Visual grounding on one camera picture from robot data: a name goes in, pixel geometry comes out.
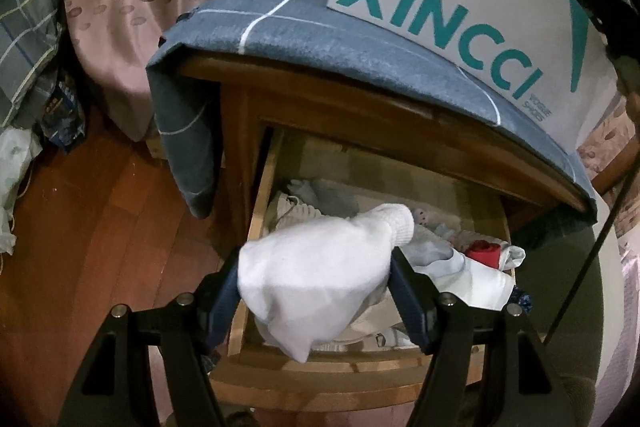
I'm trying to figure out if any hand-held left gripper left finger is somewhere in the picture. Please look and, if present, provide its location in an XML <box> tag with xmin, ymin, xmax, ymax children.
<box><xmin>60</xmin><ymin>247</ymin><xmax>246</xmax><ymax>427</ymax></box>

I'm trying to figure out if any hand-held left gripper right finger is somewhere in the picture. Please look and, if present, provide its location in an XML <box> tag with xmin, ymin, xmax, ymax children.
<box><xmin>389</xmin><ymin>248</ymin><xmax>576</xmax><ymax>427</ymax></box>

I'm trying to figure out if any white sock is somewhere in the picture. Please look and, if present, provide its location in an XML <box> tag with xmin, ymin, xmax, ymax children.
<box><xmin>237</xmin><ymin>203</ymin><xmax>416</xmax><ymax>364</ymax></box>

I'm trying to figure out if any navy dotted underwear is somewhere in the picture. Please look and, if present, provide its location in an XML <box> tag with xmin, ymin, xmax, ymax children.
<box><xmin>505</xmin><ymin>289</ymin><xmax>534</xmax><ymax>316</ymax></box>

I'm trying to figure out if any wooden drawer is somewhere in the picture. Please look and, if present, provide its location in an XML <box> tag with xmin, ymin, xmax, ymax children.
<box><xmin>210</xmin><ymin>127</ymin><xmax>518</xmax><ymax>413</ymax></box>

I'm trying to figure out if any white printed underwear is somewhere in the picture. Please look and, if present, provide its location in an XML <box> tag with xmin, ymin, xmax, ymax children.
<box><xmin>310</xmin><ymin>302</ymin><xmax>426</xmax><ymax>353</ymax></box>

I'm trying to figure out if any pale blue underwear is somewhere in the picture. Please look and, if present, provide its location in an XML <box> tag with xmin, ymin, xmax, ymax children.
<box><xmin>405</xmin><ymin>227</ymin><xmax>468</xmax><ymax>279</ymax></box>

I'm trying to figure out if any plain grey underwear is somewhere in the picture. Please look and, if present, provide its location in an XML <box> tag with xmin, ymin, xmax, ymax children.
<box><xmin>287</xmin><ymin>179</ymin><xmax>361</xmax><ymax>218</ymax></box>

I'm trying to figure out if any white folded cloth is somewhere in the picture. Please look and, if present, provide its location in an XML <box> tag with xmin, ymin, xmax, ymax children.
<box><xmin>425</xmin><ymin>252</ymin><xmax>516</xmax><ymax>311</ymax></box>

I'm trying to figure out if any red rolled cloth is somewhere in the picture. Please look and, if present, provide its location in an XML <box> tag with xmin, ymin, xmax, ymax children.
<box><xmin>466</xmin><ymin>241</ymin><xmax>502</xmax><ymax>270</ymax></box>

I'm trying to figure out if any small white rolled cloth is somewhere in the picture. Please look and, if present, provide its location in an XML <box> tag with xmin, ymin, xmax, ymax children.
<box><xmin>500</xmin><ymin>244</ymin><xmax>527</xmax><ymax>273</ymax></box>

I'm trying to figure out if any pink patterned bedding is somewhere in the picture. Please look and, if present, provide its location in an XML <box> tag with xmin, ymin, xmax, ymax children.
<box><xmin>577</xmin><ymin>94</ymin><xmax>640</xmax><ymax>268</ymax></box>

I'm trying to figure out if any thin black rod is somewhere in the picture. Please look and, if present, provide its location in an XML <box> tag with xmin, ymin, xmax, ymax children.
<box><xmin>545</xmin><ymin>172</ymin><xmax>638</xmax><ymax>345</ymax></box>

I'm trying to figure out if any olive green cushion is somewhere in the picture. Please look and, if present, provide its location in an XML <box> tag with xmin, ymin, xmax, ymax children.
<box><xmin>510</xmin><ymin>202</ymin><xmax>626</xmax><ymax>408</ymax></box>

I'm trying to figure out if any wooden nightstand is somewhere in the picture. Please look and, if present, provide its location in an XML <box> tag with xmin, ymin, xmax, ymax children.
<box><xmin>177</xmin><ymin>52</ymin><xmax>591</xmax><ymax>258</ymax></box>

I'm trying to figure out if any blue printed packet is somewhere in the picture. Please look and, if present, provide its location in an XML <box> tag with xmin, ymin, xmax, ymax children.
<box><xmin>40</xmin><ymin>79</ymin><xmax>86</xmax><ymax>155</ymax></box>

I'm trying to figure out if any white crumpled clothes pile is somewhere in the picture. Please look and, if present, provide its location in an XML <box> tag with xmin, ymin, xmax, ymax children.
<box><xmin>0</xmin><ymin>127</ymin><xmax>43</xmax><ymax>258</ymax></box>

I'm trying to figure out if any blue plaid cloth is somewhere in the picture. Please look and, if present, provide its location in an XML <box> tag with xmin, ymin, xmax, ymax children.
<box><xmin>145</xmin><ymin>0</ymin><xmax>598</xmax><ymax>220</ymax></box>

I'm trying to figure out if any pink leaf-print bed sheet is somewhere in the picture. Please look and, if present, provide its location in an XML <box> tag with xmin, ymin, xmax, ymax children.
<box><xmin>62</xmin><ymin>0</ymin><xmax>361</xmax><ymax>142</ymax></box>

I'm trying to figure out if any grey plaid quilt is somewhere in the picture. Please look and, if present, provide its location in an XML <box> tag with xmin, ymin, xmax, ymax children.
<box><xmin>0</xmin><ymin>0</ymin><xmax>68</xmax><ymax>128</ymax></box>

